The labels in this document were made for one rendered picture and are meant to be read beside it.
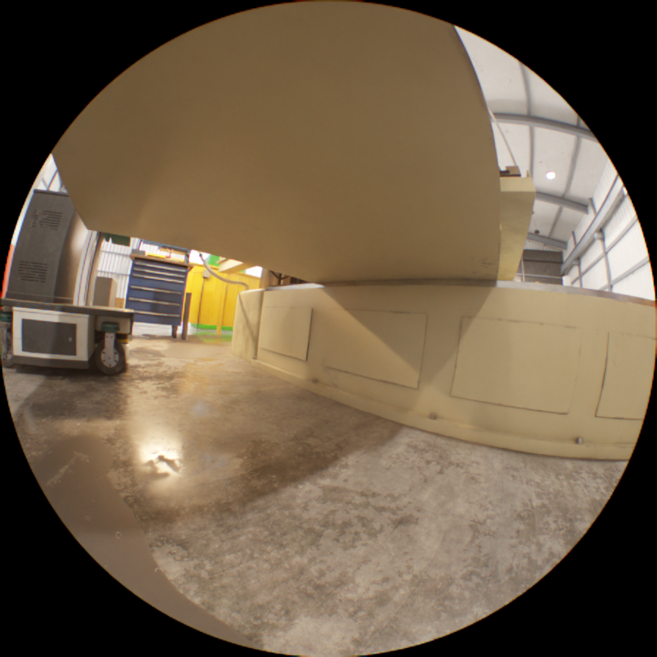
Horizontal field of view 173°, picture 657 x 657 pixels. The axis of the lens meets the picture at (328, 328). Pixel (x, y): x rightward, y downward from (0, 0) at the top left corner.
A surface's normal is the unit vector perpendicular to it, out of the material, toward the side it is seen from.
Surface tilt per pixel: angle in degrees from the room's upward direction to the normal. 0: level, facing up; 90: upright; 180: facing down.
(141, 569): 0
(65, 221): 90
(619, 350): 90
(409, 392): 90
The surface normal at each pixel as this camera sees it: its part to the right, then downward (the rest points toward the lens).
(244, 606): 0.11, -0.99
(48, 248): 0.78, 0.09
